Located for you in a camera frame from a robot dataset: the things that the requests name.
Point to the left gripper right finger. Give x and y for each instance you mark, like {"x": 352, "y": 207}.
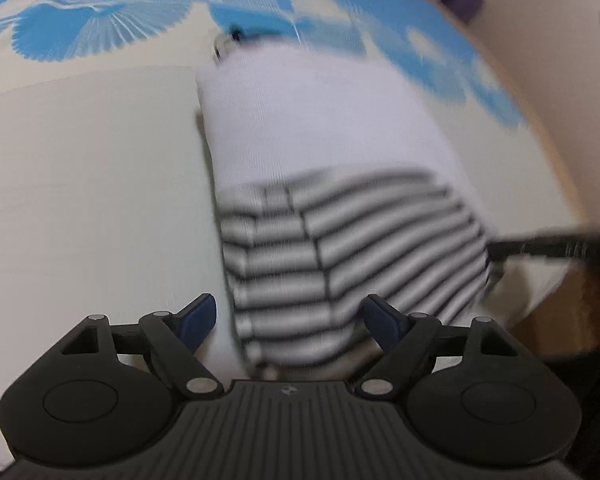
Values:
{"x": 473, "y": 393}

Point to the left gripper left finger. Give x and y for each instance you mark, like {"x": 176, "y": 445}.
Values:
{"x": 105, "y": 392}

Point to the white striped sock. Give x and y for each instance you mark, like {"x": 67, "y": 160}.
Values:
{"x": 332, "y": 182}

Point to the blue white patterned bedsheet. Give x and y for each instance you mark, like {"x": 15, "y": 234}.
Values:
{"x": 106, "y": 202}

